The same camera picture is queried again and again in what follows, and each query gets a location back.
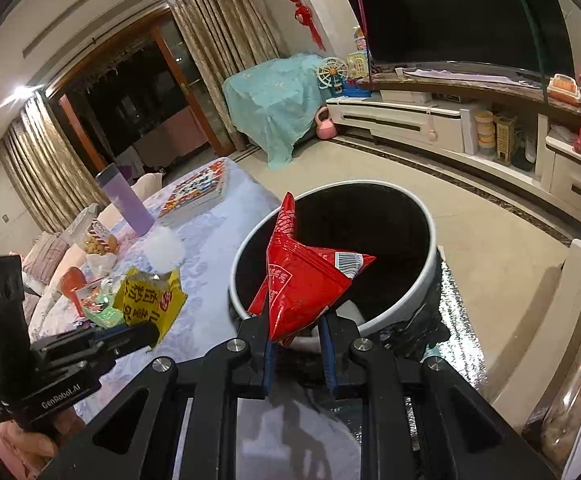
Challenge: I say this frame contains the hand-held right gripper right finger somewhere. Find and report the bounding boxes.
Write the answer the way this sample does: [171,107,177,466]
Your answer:
[319,316,557,480]

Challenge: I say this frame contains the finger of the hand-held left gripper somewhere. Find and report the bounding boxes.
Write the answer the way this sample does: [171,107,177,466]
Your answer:
[30,322,160,386]

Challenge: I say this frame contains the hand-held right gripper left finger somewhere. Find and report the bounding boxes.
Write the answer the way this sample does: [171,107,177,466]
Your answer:
[35,311,278,480]

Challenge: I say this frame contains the green snack packet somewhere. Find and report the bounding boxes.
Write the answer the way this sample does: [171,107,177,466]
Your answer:
[78,280,128,330]

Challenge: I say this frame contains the yellow snack packet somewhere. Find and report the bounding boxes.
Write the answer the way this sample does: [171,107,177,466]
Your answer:
[113,267,188,347]

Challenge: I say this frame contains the red snack packet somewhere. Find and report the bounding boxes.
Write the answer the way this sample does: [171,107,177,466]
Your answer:
[248,191,377,347]

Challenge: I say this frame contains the white bubble wrap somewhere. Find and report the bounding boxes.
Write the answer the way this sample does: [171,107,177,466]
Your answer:
[143,225,187,272]

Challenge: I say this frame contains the white bin with black bag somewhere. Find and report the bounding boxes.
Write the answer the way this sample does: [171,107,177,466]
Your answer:
[228,182,454,361]

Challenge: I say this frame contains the person's left forearm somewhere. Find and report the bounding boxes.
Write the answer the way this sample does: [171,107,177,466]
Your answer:
[0,417,36,479]

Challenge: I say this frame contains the person's left hand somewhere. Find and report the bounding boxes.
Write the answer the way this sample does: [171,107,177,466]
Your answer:
[18,409,89,471]

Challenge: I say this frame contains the light sofa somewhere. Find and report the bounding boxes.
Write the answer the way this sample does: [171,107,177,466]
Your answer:
[0,172,164,411]

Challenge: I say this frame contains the pink striped cushion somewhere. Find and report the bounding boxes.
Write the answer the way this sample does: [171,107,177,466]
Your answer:
[23,232,70,282]

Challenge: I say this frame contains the orange plastic cup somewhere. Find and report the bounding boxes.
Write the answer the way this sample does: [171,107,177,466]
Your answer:
[58,266,90,307]

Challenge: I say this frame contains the clear plastic bag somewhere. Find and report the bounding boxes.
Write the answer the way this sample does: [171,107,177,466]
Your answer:
[85,252,121,282]

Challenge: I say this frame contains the clear jar of round snacks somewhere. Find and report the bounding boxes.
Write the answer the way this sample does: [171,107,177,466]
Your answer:
[73,208,121,259]

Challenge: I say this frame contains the silver foil sheet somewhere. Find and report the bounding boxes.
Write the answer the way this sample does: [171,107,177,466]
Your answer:
[405,259,487,443]

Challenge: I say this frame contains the purple bottle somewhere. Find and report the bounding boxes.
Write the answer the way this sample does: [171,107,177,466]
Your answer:
[95,162,156,237]

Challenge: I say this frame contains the pale floral tablecloth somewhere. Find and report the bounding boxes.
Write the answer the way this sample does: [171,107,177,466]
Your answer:
[28,157,366,480]

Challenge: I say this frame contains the white cushion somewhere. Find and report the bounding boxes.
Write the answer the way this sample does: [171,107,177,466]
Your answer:
[130,172,164,202]

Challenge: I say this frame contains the gold patterned curtain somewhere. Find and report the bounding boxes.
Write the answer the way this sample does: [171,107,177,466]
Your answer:
[165,0,282,154]
[0,95,107,234]

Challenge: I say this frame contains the pink kettlebell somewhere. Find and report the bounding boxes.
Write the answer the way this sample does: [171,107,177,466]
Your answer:
[315,106,338,140]

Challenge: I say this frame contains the wooden framed glass door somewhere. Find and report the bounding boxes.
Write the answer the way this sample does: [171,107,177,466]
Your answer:
[50,5,237,182]

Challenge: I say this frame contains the white television cabinet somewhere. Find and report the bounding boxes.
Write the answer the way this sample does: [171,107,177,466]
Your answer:
[325,72,581,232]

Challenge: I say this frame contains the teal cloth covered furniture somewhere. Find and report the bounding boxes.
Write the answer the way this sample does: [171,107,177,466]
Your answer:
[222,52,332,170]

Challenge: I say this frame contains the stacked round containers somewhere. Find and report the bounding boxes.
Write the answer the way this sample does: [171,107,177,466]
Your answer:
[475,110,496,159]

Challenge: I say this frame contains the yellow perforated box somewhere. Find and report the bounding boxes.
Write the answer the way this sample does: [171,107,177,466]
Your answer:
[493,115,518,167]

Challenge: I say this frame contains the toy ferris wheel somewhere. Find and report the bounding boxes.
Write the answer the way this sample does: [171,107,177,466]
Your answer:
[315,56,344,95]

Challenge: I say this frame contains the yellow toy house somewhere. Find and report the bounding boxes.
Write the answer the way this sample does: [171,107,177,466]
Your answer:
[345,51,371,81]

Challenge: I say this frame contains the red hanging decoration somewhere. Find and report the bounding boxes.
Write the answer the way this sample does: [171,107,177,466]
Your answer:
[265,0,327,52]

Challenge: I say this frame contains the red and white toy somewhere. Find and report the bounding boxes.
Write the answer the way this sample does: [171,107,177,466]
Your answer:
[547,74,581,107]

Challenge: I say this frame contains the black television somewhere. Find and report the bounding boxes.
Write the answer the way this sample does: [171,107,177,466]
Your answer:
[335,0,577,92]

